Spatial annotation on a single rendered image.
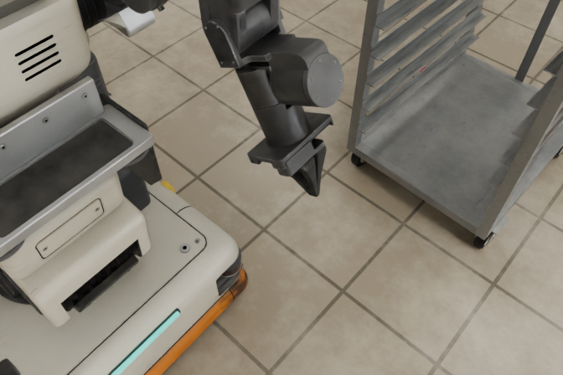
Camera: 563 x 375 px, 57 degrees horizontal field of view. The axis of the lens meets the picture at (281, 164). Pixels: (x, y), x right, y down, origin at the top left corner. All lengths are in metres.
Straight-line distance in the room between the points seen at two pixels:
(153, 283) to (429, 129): 0.97
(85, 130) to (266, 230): 0.92
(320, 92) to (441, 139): 1.16
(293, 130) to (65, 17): 0.31
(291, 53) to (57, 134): 0.35
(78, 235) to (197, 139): 0.96
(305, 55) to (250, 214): 1.12
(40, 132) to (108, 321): 0.57
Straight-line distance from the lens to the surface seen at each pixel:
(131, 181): 1.11
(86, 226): 0.94
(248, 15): 0.58
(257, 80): 0.60
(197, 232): 1.26
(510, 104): 1.88
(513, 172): 1.32
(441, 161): 1.62
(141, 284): 1.22
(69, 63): 0.74
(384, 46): 1.40
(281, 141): 0.63
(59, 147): 0.75
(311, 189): 0.69
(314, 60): 0.54
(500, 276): 1.63
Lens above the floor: 1.33
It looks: 50 degrees down
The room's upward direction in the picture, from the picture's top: straight up
